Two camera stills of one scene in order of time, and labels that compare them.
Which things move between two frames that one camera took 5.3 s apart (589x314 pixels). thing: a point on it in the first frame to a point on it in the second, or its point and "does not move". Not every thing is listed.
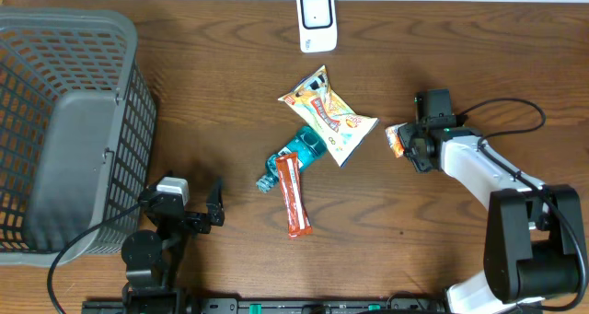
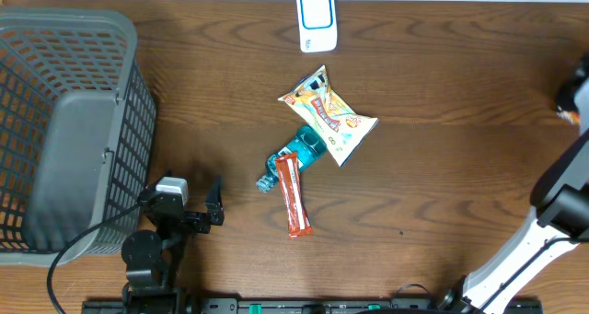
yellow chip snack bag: x=340 y=129 does not move
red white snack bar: x=297 y=216 does not move
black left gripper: x=201 y=223 does not move
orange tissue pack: x=394 y=139 to x=572 y=117
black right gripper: x=419 y=162 to x=565 y=98
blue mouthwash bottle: x=307 y=145 does not move
